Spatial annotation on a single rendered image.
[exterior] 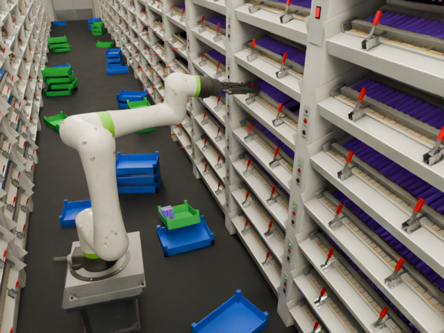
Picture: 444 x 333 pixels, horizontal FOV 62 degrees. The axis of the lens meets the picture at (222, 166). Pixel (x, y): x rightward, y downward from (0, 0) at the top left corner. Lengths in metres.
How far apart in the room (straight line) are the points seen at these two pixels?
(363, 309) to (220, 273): 0.96
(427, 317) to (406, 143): 0.44
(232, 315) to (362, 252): 0.88
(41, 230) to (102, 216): 1.26
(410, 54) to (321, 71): 0.30
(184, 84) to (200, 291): 1.06
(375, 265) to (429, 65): 0.59
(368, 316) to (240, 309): 0.78
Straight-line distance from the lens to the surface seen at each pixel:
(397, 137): 1.04
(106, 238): 1.43
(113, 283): 1.66
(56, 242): 2.50
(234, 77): 1.86
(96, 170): 1.30
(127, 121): 1.49
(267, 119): 1.58
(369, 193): 1.15
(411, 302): 1.16
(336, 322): 1.55
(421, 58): 0.98
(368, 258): 1.23
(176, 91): 1.55
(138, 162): 2.82
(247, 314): 1.93
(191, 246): 2.22
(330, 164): 1.27
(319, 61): 1.21
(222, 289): 2.03
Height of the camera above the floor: 1.52
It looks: 30 degrees down
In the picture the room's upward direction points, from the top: straight up
